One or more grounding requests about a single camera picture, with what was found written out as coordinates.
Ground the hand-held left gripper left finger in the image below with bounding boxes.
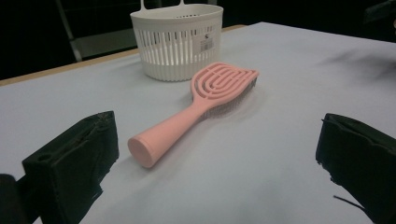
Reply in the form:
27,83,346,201
21,110,120,224

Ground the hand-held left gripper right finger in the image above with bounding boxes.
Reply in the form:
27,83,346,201
315,113,396,224

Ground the pink hairbrush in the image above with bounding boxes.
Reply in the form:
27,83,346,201
127,61,261,169

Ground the white slotted plastic basket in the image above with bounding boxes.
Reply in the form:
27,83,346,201
130,0,224,82

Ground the white table mat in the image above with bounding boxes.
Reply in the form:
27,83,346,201
0,21,396,224

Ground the grey metal stand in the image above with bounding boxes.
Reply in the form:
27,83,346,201
55,0,139,63

